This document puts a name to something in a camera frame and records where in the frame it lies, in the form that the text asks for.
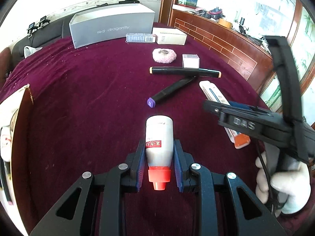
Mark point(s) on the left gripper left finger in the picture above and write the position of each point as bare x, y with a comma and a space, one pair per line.
137, 167

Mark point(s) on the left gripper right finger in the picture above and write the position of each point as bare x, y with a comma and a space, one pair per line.
182, 162

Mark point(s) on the white bottle red cap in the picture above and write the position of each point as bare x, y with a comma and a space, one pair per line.
159, 149

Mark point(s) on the white gloved right hand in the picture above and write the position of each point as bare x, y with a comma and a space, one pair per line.
296, 184

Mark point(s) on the white orange tube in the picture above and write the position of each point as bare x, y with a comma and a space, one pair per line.
212, 93

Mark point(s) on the black marker purple cap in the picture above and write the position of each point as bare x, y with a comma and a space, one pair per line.
169, 91

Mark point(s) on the wooden low cabinet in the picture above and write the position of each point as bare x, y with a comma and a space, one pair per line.
247, 58

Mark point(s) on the black marker tan caps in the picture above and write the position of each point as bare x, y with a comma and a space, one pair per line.
185, 71

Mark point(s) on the small white square box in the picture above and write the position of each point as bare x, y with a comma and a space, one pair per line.
190, 61

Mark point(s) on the barcode striped box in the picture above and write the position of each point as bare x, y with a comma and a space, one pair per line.
140, 38

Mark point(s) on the cream rectangular box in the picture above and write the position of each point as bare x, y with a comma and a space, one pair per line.
169, 36

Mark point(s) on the white gold-edged tray box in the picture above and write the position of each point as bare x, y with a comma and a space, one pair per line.
14, 113

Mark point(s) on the grey shoe box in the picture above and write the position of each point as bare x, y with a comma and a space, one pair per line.
110, 22

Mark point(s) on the black leather headboard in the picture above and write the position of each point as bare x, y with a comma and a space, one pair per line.
42, 37

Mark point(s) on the white plastic bag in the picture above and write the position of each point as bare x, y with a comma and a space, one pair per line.
28, 50

